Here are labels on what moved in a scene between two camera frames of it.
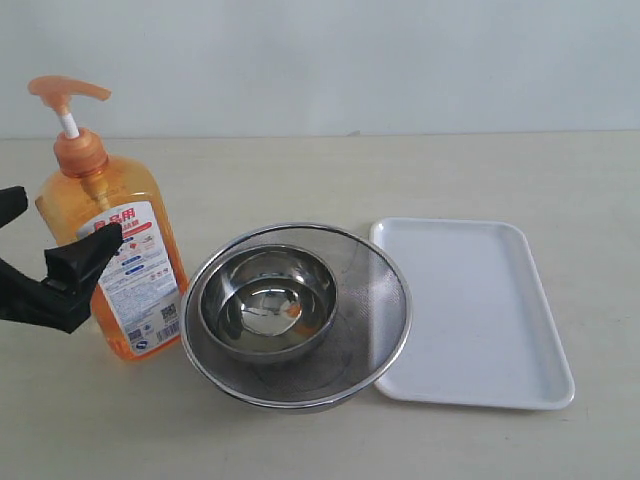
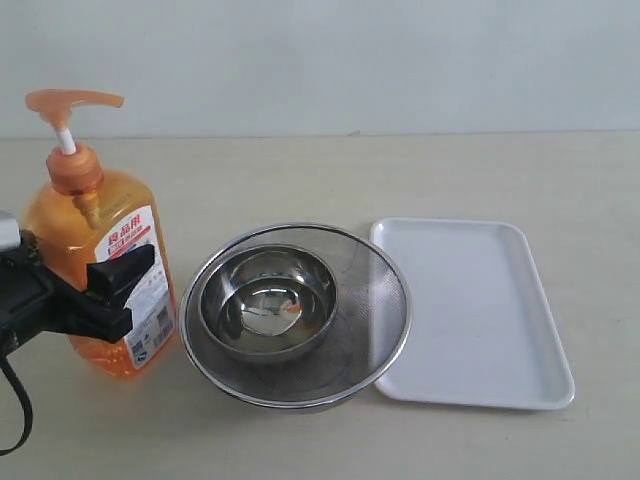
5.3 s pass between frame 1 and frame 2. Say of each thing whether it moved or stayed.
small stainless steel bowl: stayed
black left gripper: moved
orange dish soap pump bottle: moved
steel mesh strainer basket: stayed
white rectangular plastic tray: stayed
